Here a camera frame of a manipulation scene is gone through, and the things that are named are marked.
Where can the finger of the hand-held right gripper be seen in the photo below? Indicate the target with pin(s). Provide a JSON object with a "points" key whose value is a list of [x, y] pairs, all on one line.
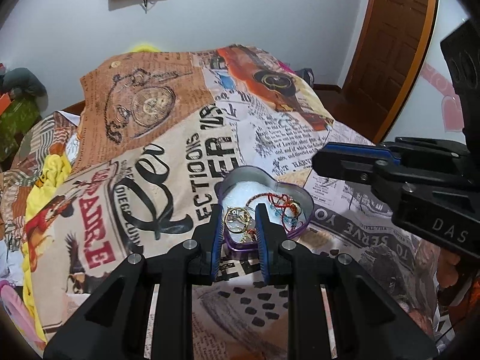
{"points": [[345, 167], [423, 150]]}

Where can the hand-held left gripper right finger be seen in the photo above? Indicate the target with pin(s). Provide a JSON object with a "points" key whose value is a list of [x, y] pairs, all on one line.
{"points": [[263, 242]]}

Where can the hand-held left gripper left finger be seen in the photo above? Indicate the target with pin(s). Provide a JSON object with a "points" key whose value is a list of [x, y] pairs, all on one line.
{"points": [[215, 242]]}

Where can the gold rings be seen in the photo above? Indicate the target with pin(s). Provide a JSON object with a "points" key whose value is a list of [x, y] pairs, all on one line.
{"points": [[237, 220]]}

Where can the purple heart-shaped tin box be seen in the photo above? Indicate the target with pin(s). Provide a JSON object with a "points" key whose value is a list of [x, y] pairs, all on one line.
{"points": [[243, 191]]}

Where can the dark grey bag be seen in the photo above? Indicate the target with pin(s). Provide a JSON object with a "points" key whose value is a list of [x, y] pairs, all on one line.
{"points": [[305, 75]]}

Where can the brown wooden door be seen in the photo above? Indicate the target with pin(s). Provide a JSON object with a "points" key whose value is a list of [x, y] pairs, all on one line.
{"points": [[390, 52]]}

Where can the bright pink cloth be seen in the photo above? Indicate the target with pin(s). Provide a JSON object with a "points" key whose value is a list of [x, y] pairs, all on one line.
{"points": [[285, 65]]}

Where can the newspaper print blanket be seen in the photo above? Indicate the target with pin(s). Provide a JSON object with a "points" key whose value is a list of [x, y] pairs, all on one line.
{"points": [[168, 127]]}

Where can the yellow cloth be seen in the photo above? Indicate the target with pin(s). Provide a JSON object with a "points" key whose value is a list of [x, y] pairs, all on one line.
{"points": [[48, 180]]}

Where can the yellow plastic basin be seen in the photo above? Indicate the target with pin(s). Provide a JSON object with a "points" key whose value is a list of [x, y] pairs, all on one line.
{"points": [[147, 47]]}

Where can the light pink cloth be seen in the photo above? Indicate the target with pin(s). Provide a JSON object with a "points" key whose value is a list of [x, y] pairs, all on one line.
{"points": [[13, 303]]}

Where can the green patterned cloth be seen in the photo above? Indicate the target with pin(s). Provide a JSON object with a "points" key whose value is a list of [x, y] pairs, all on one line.
{"points": [[18, 127]]}

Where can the dark grey plush cushion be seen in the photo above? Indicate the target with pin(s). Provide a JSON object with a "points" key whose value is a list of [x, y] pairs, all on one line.
{"points": [[24, 82]]}

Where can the orange cardboard box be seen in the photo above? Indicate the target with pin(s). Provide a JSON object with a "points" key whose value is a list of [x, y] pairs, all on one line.
{"points": [[4, 105]]}

